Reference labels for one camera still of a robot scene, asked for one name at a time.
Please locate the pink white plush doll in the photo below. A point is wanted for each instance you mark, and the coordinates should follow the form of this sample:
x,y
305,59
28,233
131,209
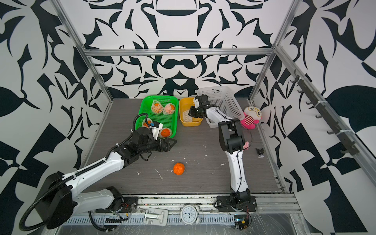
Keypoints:
x,y
252,116

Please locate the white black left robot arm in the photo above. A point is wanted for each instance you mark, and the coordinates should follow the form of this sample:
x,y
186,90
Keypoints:
x,y
62,195

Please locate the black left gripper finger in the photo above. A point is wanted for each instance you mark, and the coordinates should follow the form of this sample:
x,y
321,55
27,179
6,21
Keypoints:
x,y
169,142
165,149

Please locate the netted orange back right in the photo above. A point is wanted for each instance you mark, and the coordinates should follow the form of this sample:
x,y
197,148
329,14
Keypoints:
x,y
169,109

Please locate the yellow plastic tub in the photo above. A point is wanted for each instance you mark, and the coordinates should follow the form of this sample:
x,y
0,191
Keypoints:
x,y
184,108

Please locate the small black figurine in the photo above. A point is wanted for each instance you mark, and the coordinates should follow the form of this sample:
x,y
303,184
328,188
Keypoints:
x,y
260,152

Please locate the netted orange front left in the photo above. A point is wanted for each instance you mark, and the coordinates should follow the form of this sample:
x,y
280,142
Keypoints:
x,y
147,122

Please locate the netted orange front right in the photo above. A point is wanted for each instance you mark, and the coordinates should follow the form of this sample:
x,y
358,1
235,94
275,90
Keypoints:
x,y
165,133

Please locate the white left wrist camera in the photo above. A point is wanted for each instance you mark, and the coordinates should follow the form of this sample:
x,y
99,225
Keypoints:
x,y
156,128

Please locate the small pink pig toy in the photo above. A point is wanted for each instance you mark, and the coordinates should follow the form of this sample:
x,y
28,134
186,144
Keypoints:
x,y
246,145

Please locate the black hook rail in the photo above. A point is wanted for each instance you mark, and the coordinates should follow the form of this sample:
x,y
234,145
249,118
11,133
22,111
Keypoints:
x,y
327,113

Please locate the white foam net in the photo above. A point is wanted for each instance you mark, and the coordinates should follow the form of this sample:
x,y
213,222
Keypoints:
x,y
187,117

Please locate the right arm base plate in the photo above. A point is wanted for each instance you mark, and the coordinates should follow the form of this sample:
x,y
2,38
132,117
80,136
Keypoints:
x,y
230,204

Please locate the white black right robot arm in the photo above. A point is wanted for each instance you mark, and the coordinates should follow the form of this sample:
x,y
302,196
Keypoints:
x,y
232,142

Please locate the small circuit board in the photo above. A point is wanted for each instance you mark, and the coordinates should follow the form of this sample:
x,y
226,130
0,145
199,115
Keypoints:
x,y
242,221

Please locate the orange being unwrapped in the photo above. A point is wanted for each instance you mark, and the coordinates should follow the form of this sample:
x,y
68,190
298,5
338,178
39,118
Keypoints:
x,y
179,169

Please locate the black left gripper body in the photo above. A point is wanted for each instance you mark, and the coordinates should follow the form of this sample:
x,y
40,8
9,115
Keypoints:
x,y
152,146

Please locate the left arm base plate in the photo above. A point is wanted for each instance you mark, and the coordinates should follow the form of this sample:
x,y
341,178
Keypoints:
x,y
126,205

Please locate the green plastic basket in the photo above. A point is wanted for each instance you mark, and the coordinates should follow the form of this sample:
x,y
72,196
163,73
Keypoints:
x,y
168,120

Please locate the white rectangular device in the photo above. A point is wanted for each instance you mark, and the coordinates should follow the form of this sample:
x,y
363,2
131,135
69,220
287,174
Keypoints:
x,y
157,217

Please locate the white perforated plastic basket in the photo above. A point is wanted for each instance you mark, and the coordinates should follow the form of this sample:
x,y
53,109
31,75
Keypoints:
x,y
223,98

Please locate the netted orange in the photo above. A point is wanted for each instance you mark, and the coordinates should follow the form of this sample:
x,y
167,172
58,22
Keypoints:
x,y
169,109
157,107
147,122
165,133

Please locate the netted orange back left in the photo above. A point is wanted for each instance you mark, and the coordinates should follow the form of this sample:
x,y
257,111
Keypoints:
x,y
157,107

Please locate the white analog clock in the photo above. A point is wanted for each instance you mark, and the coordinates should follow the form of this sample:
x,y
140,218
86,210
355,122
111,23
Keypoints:
x,y
189,215

